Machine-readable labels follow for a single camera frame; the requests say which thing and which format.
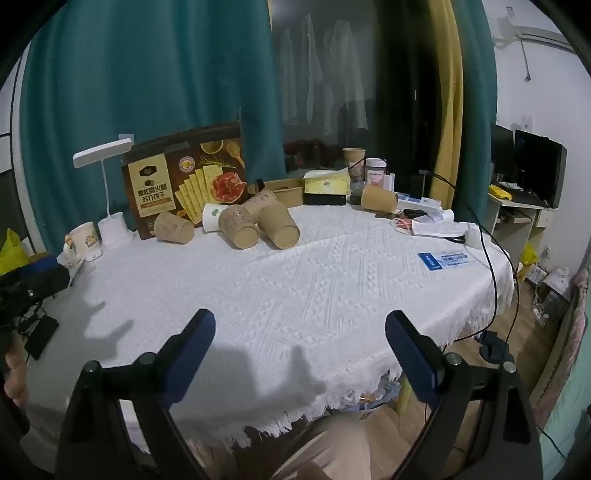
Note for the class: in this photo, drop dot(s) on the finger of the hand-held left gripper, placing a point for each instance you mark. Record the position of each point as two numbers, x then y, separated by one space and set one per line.
44 274

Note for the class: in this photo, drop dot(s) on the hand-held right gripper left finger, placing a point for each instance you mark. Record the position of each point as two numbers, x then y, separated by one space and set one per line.
190 353

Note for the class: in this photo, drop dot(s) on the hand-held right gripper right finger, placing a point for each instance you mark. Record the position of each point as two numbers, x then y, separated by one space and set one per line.
411 360

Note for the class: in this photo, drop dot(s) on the person's left hand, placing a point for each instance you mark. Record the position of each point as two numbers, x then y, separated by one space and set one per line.
14 376

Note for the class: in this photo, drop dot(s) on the black flat device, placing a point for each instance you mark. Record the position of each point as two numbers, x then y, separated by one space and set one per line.
41 333

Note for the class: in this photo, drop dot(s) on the yellow plastic bag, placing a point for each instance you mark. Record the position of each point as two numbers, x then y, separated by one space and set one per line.
11 254

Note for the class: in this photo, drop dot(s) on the white cartoon mug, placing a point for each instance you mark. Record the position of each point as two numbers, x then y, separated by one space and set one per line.
84 240

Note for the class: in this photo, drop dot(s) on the white desk lamp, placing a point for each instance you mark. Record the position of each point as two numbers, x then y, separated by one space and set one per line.
108 194

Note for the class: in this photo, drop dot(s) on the white textured tablecloth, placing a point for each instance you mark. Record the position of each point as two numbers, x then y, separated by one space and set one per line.
277 295

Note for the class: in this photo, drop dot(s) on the blue and white packet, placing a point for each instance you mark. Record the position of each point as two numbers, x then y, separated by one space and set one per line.
445 261

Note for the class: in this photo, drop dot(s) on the brown paper cup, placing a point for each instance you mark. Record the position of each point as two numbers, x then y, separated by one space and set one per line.
173 227
378 198
262 199
278 226
354 159
238 228

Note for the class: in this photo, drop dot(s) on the white paper cup green print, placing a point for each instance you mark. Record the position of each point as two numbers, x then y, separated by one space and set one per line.
212 218

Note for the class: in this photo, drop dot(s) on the small black device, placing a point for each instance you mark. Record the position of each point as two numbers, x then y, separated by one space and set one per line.
414 213

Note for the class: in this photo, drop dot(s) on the yellow floor bag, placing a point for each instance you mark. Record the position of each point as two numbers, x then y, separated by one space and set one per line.
528 259

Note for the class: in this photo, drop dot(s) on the blue and white box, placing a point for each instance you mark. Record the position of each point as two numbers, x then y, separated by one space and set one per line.
415 201

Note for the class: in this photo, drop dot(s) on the brown cracker box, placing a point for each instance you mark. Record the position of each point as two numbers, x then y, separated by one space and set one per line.
184 184

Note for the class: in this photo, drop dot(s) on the light wooden desk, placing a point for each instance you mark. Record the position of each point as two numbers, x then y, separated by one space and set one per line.
512 219

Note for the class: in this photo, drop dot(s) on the black flat box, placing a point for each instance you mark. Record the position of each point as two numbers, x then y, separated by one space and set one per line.
324 199

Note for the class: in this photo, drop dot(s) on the brown paper bowl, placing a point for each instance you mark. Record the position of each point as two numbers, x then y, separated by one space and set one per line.
284 190

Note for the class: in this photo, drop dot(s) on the white lidded jar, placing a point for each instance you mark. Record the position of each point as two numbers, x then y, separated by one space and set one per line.
375 171

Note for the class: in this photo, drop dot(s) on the yellow tissue box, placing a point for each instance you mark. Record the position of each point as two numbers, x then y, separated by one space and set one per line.
325 184

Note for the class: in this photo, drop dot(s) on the teal curtain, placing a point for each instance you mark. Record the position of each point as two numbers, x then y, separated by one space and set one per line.
138 92

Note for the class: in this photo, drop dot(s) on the black monitor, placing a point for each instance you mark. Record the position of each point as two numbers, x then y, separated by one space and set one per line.
538 168

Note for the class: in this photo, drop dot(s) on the yellow curtain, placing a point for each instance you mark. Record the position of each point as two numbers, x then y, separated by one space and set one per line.
448 115

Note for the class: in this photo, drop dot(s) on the hanging white clothes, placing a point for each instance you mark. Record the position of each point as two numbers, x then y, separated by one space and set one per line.
304 69

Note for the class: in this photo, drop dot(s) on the white air conditioner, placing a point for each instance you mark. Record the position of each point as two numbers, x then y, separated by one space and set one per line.
531 30

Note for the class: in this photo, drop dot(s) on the white wall outlet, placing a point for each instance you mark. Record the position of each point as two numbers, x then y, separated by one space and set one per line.
526 122

